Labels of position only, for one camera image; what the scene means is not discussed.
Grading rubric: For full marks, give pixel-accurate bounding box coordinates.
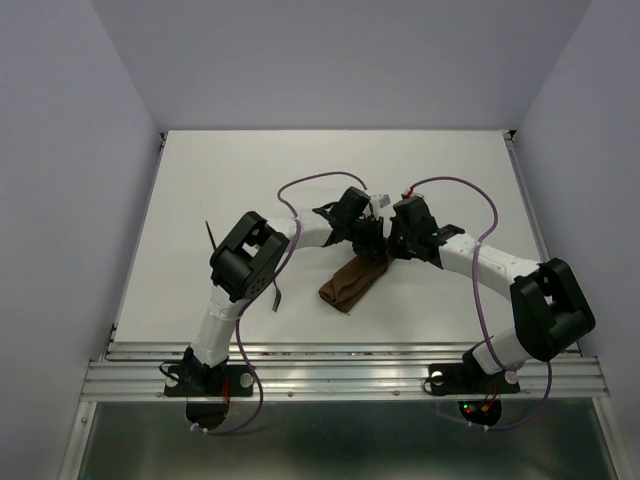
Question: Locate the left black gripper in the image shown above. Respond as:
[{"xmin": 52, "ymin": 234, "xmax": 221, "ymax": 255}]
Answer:
[{"xmin": 345, "ymin": 216, "xmax": 388, "ymax": 262}]

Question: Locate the brown cloth napkin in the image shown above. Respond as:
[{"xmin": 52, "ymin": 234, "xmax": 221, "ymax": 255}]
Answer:
[{"xmin": 318, "ymin": 256, "xmax": 393, "ymax": 314}]

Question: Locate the black fork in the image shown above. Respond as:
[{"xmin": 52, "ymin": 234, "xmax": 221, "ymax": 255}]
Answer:
[{"xmin": 272, "ymin": 280, "xmax": 282, "ymax": 312}]

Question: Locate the black spoon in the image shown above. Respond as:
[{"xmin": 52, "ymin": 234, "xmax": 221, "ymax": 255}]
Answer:
[{"xmin": 205, "ymin": 220, "xmax": 217, "ymax": 251}]

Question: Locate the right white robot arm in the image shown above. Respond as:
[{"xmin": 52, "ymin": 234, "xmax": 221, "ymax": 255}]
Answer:
[{"xmin": 389, "ymin": 196, "xmax": 596, "ymax": 390}]

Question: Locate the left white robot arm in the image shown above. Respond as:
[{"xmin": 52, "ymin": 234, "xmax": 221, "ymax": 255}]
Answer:
[{"xmin": 165, "ymin": 187, "xmax": 391, "ymax": 397}]

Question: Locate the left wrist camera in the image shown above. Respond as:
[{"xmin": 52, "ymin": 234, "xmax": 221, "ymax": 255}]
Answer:
[{"xmin": 371, "ymin": 194, "xmax": 391, "ymax": 209}]

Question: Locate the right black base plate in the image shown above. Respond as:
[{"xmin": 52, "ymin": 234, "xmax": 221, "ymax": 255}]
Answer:
[{"xmin": 422, "ymin": 363, "xmax": 520, "ymax": 397}]

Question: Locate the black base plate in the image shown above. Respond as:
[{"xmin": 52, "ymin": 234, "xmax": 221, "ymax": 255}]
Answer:
[
  {"xmin": 158, "ymin": 363, "xmax": 254, "ymax": 398},
  {"xmin": 422, "ymin": 363, "xmax": 520, "ymax": 397}
]

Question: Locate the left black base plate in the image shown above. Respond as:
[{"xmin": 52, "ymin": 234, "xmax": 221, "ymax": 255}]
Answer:
[{"xmin": 158, "ymin": 363, "xmax": 254, "ymax": 398}]

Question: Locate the aluminium frame rail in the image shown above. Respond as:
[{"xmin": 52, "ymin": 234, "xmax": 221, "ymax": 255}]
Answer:
[{"xmin": 80, "ymin": 342, "xmax": 609, "ymax": 402}]

